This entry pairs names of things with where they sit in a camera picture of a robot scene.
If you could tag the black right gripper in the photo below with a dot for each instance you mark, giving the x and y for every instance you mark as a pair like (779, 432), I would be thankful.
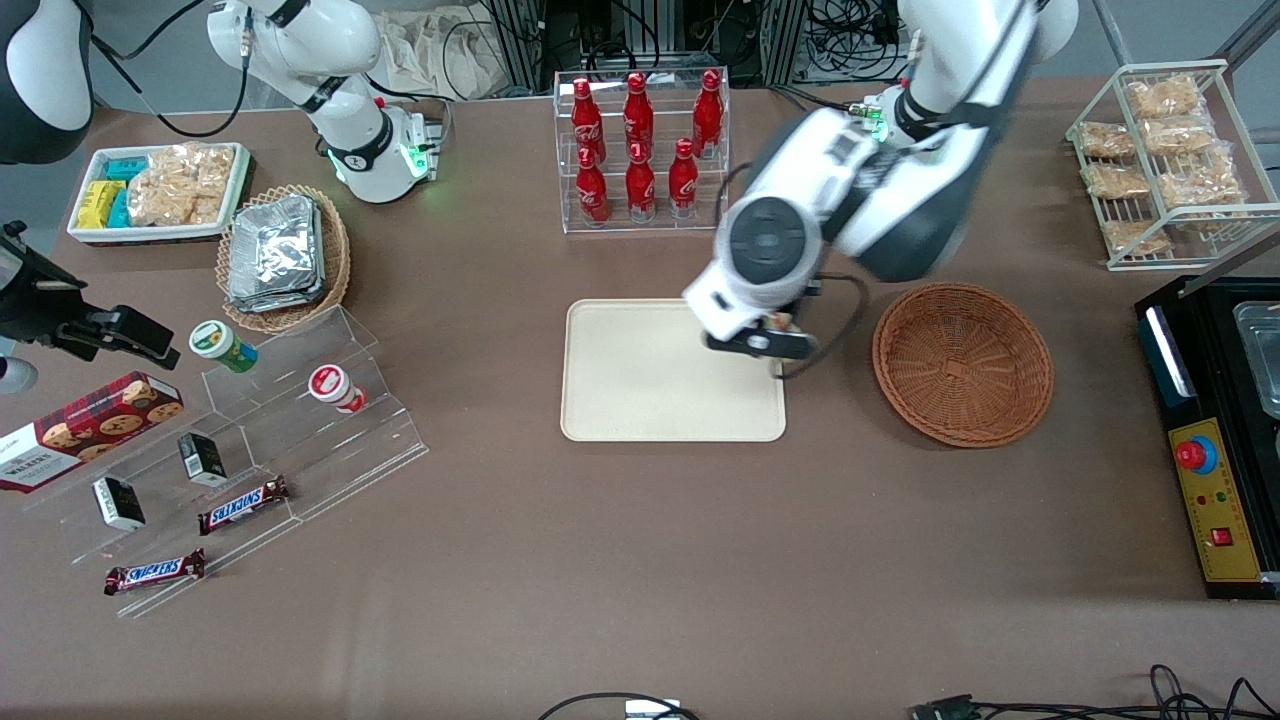
(32, 305)

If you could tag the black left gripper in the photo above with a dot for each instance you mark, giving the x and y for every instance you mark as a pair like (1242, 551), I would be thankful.
(795, 308)

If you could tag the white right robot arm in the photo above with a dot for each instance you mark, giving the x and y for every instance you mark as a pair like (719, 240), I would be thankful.
(350, 130)

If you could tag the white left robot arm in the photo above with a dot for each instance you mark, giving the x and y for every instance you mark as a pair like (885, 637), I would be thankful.
(880, 200)

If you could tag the white rectangular snack tray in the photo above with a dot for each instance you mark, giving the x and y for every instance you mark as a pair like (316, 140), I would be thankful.
(150, 233)

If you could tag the beige plastic tray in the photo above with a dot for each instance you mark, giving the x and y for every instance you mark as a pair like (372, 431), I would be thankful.
(640, 385)

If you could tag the brown empty-weave wicker basket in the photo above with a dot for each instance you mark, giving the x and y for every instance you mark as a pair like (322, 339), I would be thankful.
(960, 365)

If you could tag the light wicker basket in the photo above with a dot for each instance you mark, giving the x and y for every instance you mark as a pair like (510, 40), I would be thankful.
(338, 250)

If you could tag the green lidded snack cup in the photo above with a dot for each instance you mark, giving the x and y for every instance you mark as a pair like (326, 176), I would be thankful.
(222, 345)

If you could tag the red tartan cookie box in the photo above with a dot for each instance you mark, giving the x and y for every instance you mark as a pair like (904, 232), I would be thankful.
(90, 430)

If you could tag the white cylindrical gripper attachment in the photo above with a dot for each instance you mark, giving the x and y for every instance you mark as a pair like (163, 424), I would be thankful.
(15, 375)

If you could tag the teal snack packet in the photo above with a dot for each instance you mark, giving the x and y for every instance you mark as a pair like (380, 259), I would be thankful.
(119, 210)
(127, 169)

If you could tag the yellow snack packet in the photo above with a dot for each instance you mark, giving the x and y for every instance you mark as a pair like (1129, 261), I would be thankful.
(98, 205)

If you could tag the small black box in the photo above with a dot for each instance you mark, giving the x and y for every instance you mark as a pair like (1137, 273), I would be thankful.
(203, 458)
(119, 503)

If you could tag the clear acrylic bottle rack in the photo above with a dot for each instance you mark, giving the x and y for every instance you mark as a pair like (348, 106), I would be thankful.
(660, 225)

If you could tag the clear bag of crackers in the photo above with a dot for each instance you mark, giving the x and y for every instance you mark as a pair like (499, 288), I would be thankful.
(180, 185)

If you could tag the silver foil package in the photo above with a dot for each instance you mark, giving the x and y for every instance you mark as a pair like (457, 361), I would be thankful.
(275, 255)

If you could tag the red cola bottle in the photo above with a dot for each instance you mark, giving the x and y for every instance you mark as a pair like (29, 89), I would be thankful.
(638, 115)
(586, 120)
(683, 182)
(592, 190)
(708, 112)
(641, 185)

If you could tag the brown Snickers bar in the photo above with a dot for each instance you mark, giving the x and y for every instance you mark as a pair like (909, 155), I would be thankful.
(243, 505)
(155, 572)

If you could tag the red lidded snack cup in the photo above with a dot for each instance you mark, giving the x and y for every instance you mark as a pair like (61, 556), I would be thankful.
(335, 388)

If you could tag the clear acrylic stepped stand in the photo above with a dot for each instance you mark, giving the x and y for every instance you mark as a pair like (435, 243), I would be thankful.
(330, 460)

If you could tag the clear bag of snacks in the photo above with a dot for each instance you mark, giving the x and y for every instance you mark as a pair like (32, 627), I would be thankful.
(1135, 238)
(1163, 97)
(1107, 140)
(1178, 136)
(1115, 181)
(1200, 182)

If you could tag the black appliance with yellow panel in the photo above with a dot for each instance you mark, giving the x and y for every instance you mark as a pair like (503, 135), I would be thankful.
(1175, 400)

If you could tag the beige crumpled cloth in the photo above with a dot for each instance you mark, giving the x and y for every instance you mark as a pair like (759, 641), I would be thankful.
(440, 55)

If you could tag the red emergency stop button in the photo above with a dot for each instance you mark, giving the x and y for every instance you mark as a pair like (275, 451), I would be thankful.
(1194, 455)

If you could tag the grey metal pole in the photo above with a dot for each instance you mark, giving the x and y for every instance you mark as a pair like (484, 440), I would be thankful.
(1235, 255)

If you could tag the steel pan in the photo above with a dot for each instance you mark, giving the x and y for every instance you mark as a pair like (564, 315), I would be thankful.
(1262, 350)

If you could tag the aluminium frame rack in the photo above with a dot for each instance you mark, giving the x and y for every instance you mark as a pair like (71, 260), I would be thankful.
(520, 40)

